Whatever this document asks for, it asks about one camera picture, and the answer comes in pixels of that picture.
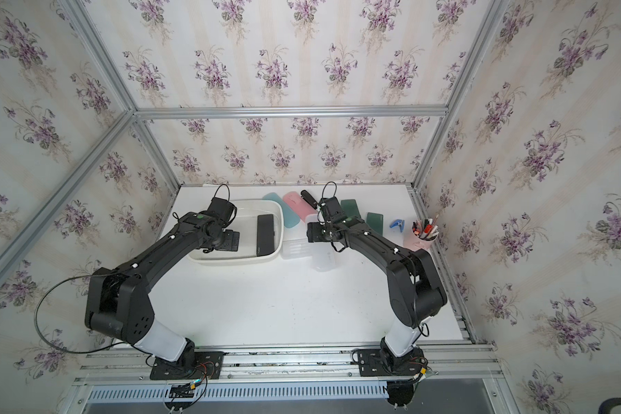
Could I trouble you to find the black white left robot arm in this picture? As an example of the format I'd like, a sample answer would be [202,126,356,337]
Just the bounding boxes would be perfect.
[85,199,237,367]

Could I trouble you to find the white plastic storage box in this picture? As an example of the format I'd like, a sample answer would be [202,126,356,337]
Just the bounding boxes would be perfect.
[187,199,285,266]

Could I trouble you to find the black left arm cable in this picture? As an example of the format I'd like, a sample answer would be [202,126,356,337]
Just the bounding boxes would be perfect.
[33,273,130,355]

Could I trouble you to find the frosted white pencil case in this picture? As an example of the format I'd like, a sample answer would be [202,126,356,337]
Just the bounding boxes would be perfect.
[305,214,337,273]

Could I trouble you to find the ribbed clear pencil case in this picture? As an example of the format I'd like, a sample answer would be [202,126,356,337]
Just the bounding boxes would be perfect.
[280,239,312,260]

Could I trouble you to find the pink pen cup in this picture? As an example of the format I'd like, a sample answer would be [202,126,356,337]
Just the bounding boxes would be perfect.
[403,231,434,251]

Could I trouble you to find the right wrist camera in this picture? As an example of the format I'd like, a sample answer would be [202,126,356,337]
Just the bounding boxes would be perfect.
[319,197,347,223]

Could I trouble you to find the pink pencil case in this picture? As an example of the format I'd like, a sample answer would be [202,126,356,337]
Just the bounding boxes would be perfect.
[282,191,317,222]

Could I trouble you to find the teal pencil case left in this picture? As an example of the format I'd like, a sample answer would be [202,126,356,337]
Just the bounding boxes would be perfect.
[263,193,301,229]

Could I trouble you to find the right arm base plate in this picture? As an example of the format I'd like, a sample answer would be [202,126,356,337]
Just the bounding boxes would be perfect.
[350,347,429,379]

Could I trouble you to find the blue staple remover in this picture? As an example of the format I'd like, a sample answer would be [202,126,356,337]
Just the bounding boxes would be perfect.
[389,219,405,232]

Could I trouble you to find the pens in cup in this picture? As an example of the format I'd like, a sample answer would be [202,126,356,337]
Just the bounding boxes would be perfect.
[412,217,439,242]

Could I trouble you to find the dark green pencil case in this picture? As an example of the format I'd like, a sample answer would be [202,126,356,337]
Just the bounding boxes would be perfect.
[340,199,362,218]
[366,212,384,236]

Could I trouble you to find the black pencil case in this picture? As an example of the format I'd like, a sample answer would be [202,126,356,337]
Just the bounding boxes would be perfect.
[256,214,276,257]

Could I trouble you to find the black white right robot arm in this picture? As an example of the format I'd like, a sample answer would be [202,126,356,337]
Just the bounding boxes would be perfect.
[306,217,448,375]

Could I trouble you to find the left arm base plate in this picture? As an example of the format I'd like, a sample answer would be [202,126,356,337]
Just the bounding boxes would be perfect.
[149,351,225,381]

